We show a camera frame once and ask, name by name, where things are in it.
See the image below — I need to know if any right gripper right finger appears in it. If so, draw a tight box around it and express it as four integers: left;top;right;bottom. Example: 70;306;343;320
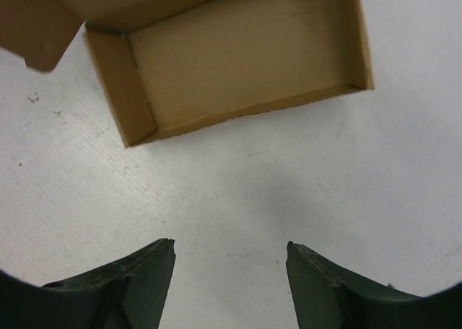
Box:
286;242;461;329

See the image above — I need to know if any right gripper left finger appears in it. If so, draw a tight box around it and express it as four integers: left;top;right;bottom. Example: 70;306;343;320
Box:
1;239;175;328

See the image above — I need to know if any brown cardboard express box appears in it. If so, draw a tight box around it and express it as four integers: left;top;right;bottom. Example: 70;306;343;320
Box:
1;0;374;147

